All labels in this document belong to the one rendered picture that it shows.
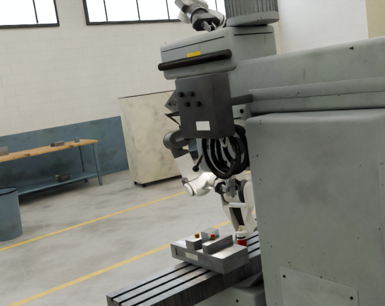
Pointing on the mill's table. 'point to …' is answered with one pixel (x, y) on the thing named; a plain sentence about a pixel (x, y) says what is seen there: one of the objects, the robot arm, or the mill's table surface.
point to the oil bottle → (241, 237)
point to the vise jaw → (192, 243)
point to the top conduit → (195, 60)
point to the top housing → (247, 39)
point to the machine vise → (212, 254)
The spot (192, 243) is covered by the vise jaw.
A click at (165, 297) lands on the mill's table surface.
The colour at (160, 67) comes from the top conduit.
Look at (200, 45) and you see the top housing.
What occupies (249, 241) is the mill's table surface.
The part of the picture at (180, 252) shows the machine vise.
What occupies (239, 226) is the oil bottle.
